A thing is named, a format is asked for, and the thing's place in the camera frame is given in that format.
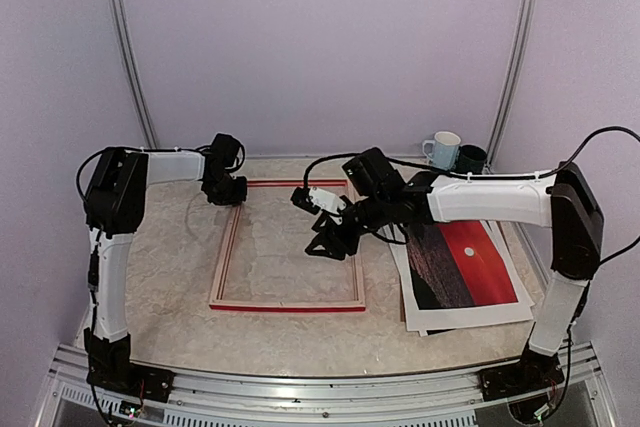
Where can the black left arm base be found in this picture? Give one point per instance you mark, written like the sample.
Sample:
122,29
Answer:
131,379

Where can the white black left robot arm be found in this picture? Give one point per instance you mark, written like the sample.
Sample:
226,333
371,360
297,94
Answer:
114,203

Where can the dark green mug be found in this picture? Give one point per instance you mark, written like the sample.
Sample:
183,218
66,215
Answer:
470,159

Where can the light blue mug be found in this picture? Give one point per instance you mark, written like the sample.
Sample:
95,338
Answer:
442,149

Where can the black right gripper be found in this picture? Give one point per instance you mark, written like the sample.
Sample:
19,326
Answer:
328,236

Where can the red sunset photo white border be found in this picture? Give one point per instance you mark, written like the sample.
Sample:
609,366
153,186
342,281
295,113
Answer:
464,277

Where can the aluminium front rail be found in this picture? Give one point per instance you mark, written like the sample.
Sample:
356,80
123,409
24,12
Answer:
441,398

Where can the brown frame backing board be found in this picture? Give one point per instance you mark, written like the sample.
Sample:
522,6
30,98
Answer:
402,308

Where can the aluminium corner post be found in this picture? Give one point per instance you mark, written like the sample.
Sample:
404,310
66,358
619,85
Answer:
508,91
132,74

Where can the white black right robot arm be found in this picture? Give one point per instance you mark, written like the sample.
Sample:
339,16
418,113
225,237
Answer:
559,199

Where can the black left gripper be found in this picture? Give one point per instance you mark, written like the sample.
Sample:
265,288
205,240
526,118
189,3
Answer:
236,199

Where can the right aluminium corner post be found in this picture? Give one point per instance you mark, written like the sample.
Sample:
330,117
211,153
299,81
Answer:
508,91

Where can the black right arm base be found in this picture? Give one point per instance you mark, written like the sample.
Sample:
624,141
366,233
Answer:
532,372

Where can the left aluminium corner post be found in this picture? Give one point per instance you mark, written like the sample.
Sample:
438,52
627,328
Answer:
132,74

